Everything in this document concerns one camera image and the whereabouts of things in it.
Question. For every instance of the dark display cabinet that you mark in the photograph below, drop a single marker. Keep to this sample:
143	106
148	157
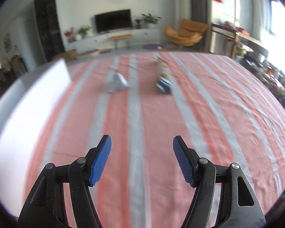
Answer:
47	22

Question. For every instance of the small wooden bench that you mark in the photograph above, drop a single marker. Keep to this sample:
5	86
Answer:
126	37

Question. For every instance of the red flower plant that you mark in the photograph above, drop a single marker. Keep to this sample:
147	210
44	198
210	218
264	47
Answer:
70	35

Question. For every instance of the long stick snack packet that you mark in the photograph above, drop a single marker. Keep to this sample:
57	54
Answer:
163	82

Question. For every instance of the orange lounge chair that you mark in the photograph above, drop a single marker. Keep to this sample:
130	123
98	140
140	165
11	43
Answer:
190	33

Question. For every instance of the small dark potted plant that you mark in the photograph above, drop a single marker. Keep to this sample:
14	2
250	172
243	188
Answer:
138	23

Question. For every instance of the large green potted plant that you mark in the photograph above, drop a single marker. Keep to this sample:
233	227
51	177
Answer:
150	20

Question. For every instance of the potted plant in white vase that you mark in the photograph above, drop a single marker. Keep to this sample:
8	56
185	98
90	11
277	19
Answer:
82	33

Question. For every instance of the white board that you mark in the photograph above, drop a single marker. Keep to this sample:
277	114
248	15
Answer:
24	111

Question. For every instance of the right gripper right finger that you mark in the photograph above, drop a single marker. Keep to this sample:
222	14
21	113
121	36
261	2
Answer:
226	186

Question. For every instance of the wooden side table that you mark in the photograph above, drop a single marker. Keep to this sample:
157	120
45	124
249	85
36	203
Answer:
226	41

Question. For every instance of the purple round mat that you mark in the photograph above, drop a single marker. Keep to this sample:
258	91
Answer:
153	47

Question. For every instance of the grey triangular snack pouch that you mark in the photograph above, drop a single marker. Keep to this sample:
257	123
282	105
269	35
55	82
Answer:
116	82

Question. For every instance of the cardboard box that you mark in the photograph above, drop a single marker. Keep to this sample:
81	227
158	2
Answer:
67	56

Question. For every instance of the black television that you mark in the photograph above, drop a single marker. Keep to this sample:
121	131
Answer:
120	19

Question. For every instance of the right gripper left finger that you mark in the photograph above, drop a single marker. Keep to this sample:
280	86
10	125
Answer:
45	205

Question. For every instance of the white tv cabinet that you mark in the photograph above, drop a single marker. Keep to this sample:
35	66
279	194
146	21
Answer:
103	41

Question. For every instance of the striped red grey tablecloth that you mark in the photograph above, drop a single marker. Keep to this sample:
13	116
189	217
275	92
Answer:
219	109

